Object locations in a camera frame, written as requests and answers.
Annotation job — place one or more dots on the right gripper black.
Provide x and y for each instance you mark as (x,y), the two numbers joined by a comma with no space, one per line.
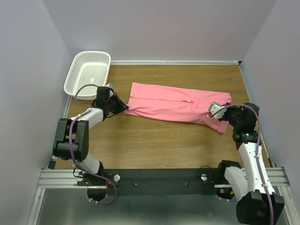
(238,109)

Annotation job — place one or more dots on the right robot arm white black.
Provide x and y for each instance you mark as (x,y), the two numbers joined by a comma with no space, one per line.
(257,201)

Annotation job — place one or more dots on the pink t shirt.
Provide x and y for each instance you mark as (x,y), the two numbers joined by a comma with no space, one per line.
(176,104)

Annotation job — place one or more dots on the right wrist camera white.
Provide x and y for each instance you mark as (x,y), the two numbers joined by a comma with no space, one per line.
(216,111)

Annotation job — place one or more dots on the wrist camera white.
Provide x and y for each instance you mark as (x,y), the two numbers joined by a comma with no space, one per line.
(216,111)
(110,85)

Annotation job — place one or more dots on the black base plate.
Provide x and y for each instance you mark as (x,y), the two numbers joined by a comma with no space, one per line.
(132,182)

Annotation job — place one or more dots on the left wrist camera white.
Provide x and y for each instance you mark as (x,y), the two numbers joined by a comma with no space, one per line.
(110,85)

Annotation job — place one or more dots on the white plastic laundry basket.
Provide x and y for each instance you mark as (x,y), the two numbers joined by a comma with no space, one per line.
(88,67)

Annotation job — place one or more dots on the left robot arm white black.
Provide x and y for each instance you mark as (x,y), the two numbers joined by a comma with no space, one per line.
(71,140)

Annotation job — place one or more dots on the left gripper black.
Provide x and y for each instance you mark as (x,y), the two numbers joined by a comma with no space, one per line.
(121,106)

